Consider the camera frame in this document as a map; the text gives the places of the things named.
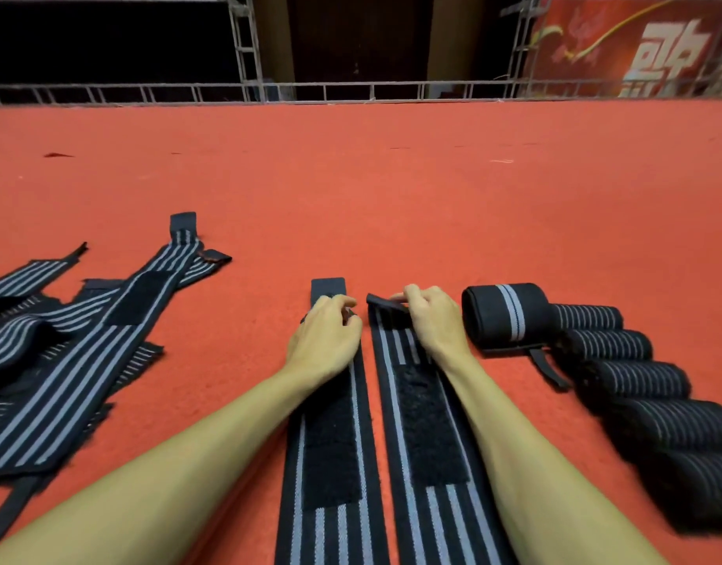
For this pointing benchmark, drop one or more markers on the person's left hand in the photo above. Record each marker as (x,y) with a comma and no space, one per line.
(319,344)

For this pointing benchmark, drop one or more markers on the person's right hand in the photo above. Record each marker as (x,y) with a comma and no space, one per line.
(437,323)

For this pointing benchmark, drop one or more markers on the person's left thumb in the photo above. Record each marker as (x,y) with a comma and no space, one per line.
(354,329)

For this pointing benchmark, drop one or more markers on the person's right thumb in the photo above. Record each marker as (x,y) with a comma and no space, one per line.
(399,297)

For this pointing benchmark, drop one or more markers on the black striped wrist wrap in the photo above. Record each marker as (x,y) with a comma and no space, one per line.
(696,488)
(431,441)
(331,458)
(637,379)
(608,345)
(673,426)
(587,317)

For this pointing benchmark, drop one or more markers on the person's right forearm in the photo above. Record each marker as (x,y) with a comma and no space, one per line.
(531,464)

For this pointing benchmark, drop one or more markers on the person's left forearm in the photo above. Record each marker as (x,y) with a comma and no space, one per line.
(160,476)

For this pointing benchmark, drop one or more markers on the rolled wrap with white band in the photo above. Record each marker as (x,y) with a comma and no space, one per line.
(490,314)

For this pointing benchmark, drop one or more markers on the rolled black striped wrist wrap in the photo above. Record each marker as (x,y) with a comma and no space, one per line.
(608,345)
(673,426)
(696,488)
(587,317)
(637,379)

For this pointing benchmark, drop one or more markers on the dark wooden door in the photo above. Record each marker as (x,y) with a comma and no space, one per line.
(361,35)

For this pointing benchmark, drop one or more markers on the pile of unrolled wrist wraps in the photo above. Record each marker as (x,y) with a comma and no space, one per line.
(84,358)

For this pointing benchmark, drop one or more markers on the red printed banner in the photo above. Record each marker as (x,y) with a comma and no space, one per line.
(626,41)

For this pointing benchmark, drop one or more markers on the horizontal metal truss rail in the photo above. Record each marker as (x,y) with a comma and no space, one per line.
(361,91)

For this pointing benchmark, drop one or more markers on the upright metal truss post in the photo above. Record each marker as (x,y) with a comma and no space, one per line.
(246,41)
(523,41)

